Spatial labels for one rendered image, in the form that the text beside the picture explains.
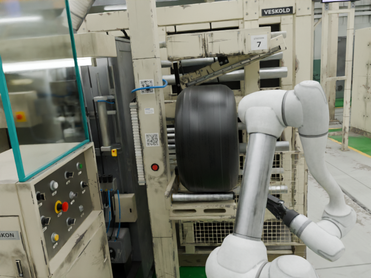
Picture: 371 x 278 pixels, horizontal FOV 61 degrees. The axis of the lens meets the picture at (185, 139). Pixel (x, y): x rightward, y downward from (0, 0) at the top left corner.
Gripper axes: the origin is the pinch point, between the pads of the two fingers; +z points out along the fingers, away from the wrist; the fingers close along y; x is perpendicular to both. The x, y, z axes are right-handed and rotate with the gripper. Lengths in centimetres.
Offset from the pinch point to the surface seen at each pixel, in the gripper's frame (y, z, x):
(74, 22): -51, 137, -12
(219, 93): -30, 40, 15
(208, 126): -24.8, 30.6, -1.4
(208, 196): 16.3, 24.5, -10.8
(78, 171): -15, 60, -59
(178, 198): 16.7, 35.2, -23.1
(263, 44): -34, 51, 60
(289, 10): -37, 65, 101
